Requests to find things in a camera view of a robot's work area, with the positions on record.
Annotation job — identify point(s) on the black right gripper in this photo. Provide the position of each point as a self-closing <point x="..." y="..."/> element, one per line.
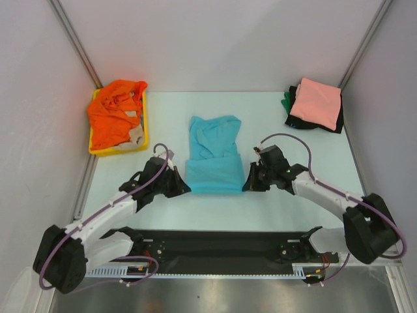
<point x="258" y="176"/>

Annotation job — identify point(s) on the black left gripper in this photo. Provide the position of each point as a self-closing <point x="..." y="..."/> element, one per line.
<point x="180" y="187"/>

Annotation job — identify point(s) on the light blue t shirt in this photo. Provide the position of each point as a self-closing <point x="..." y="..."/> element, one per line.
<point x="215" y="164"/>

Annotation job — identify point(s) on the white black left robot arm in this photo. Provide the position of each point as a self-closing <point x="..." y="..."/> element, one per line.
<point x="67" y="254"/>

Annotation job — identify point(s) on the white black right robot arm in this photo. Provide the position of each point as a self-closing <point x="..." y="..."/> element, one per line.
<point x="368" y="229"/>

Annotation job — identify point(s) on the beige t shirt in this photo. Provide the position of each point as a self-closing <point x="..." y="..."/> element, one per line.
<point x="136" y="135"/>

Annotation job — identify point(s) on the yellow plastic bin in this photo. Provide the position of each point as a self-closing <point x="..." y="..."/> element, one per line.
<point x="112" y="151"/>

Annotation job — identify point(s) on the folded black t shirt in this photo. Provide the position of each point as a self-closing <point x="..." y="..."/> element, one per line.
<point x="297" y="123"/>

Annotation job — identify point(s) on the folded green t shirt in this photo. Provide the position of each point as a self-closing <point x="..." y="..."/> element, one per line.
<point x="286" y="102"/>

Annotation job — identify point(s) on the orange t shirt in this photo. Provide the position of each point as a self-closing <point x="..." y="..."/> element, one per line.
<point x="107" y="116"/>

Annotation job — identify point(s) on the folded pink t shirt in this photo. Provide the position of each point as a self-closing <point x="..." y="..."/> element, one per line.
<point x="317" y="103"/>

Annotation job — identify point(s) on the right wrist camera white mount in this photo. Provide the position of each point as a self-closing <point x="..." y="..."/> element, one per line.
<point x="258" y="151"/>

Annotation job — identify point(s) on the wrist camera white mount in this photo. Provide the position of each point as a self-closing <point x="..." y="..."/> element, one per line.
<point x="258" y="151"/>
<point x="166" y="156"/>

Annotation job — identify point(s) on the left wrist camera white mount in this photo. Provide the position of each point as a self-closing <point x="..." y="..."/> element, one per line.
<point x="166" y="156"/>

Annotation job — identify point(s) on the black mounting base plate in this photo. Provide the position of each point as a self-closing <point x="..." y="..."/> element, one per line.
<point x="208" y="249"/>

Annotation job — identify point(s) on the white slotted cable duct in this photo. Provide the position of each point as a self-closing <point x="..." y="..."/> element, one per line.
<point x="251" y="270"/>

